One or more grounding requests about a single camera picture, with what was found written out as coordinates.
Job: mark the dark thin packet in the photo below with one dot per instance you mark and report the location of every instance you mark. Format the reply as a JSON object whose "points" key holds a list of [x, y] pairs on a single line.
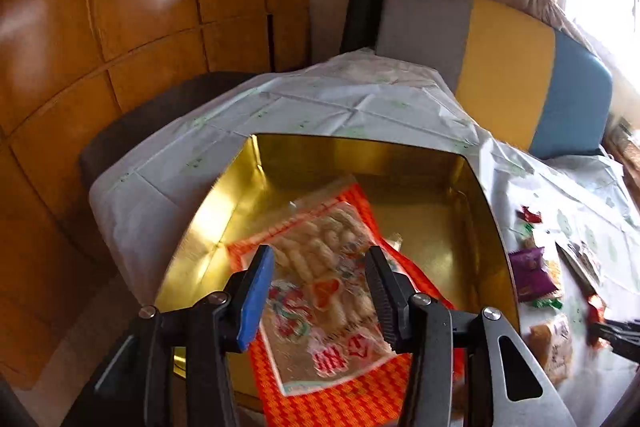
{"points": [[577, 264]]}

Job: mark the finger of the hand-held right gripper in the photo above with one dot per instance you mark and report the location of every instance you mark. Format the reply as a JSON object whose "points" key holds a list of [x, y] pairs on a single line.
{"points": [[615, 329], [625, 348]]}

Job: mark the dark brown chair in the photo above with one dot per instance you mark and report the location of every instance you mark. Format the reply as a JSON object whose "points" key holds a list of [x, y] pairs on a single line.
{"points": [[150, 122]]}

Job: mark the wooden wardrobe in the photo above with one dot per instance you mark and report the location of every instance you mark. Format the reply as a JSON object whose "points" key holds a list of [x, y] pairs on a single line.
{"points": [[150, 7]]}

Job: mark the purple snack packet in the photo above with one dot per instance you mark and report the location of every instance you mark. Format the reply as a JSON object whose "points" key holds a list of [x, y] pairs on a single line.
{"points": [[532, 272]]}

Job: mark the grey yellow blue sofa backrest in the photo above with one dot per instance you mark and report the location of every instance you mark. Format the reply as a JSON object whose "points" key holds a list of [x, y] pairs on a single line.
{"points": [[505, 72]]}

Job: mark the red snack packet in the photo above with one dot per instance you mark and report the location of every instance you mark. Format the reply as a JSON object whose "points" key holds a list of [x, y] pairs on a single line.
{"points": [[596, 309]]}

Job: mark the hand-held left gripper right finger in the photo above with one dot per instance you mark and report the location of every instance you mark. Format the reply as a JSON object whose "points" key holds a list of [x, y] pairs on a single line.
{"points": [[382, 297]]}

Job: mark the orange peanut snack bag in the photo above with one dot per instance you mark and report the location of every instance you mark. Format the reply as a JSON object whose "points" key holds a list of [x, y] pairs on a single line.
{"points": [[320, 287]]}

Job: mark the brown cracker packet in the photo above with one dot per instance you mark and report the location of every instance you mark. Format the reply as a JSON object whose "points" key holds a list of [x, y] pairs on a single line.
{"points": [[552, 347]]}

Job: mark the gold tin box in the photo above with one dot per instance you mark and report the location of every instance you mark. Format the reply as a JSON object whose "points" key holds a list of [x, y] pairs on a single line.
{"points": [[425, 217]]}

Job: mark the white plastic tablecloth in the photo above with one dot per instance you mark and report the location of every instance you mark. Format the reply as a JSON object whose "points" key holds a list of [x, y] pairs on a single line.
{"points": [[325, 107]]}

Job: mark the black rolled mat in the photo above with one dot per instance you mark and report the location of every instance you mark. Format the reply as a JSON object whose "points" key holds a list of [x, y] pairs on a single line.
{"points": [[365, 7]]}

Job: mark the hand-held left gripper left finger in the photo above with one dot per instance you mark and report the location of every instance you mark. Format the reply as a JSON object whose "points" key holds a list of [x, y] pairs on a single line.
{"points": [[255, 297]]}

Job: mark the wooden side shelf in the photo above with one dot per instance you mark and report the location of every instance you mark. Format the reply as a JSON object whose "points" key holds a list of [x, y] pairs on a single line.
{"points": [[625, 147]]}

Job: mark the small red candy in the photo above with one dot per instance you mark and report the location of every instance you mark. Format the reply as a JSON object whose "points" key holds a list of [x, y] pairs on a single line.
{"points": [[530, 215]]}

